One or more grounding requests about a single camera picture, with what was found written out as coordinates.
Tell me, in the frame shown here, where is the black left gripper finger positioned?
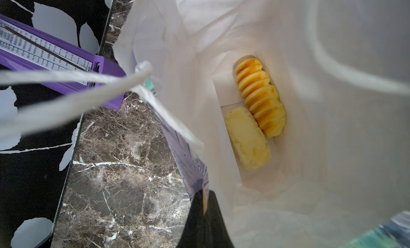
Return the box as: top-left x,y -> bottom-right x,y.
177,190 -> 234,248

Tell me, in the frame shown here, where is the long ridged yellow bread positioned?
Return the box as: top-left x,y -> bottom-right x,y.
234,58 -> 287,138

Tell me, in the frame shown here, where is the pale glazed bread loaf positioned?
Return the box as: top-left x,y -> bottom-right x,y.
224,107 -> 271,171

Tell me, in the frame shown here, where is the purple plastic box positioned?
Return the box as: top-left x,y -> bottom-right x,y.
1,16 -> 125,109

